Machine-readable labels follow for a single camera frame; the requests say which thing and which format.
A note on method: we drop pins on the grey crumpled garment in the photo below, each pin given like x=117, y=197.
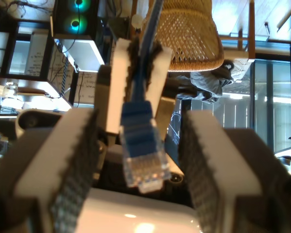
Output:
x=203, y=85

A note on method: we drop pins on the white side table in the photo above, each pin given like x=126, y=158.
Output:
x=84, y=53

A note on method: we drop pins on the woven wicker chair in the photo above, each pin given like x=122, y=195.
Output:
x=189, y=36

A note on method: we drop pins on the black computer tower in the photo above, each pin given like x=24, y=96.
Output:
x=62, y=24

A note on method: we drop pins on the clear glass jar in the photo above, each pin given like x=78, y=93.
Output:
x=11, y=89

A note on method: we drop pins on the white handwritten whiteboard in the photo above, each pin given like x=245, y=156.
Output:
x=36, y=55

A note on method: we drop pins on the camera bar on white bracket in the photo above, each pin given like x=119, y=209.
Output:
x=36, y=121

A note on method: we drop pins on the wooden frame stool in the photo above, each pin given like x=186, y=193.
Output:
x=251, y=29

